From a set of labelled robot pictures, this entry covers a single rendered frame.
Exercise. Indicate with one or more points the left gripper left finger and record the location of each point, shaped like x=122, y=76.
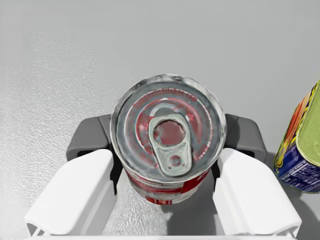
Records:
x=75, y=185

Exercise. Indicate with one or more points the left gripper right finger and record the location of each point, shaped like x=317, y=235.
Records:
x=250, y=190

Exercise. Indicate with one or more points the red and white can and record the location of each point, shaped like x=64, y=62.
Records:
x=167, y=135

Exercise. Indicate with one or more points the green and blue rectangular can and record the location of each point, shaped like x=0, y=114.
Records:
x=303, y=150

